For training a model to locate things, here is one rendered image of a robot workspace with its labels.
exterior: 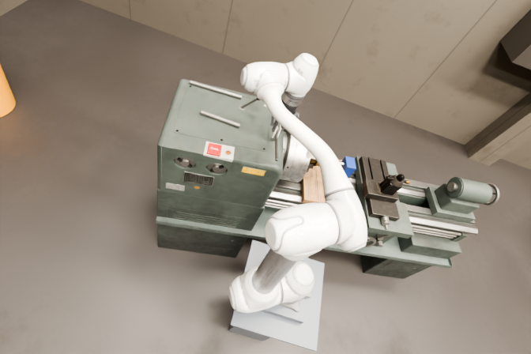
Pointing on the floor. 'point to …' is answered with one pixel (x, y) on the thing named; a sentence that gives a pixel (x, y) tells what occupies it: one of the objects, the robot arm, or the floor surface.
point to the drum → (5, 96)
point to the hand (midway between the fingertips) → (276, 131)
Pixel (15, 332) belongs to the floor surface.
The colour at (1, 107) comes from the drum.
